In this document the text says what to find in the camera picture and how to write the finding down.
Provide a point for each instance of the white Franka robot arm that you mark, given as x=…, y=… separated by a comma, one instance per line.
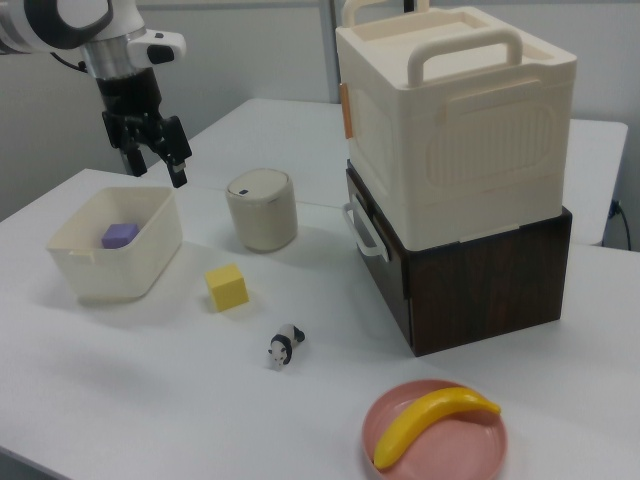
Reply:
x=30, y=25

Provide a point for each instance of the panda figurine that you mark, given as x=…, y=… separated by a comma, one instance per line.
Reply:
x=284, y=345

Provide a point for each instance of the dark wood drawer cabinet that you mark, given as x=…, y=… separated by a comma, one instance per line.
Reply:
x=480, y=295

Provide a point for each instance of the yellow foam cube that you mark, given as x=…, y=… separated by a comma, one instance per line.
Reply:
x=227, y=290

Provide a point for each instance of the purple foam cube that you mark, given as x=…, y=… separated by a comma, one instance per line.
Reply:
x=119, y=236

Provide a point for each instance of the pink plate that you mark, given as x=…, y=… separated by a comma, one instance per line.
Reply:
x=450, y=450

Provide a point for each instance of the beige mini trash can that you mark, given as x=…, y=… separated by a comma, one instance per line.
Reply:
x=260, y=215

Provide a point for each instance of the yellow toy banana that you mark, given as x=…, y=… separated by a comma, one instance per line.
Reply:
x=425, y=415

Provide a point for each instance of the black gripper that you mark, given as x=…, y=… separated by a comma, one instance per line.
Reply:
x=129, y=97

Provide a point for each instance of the white plastic bin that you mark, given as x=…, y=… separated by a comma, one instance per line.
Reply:
x=115, y=272

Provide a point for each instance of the black camera stand pole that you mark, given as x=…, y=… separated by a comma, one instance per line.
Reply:
x=409, y=5

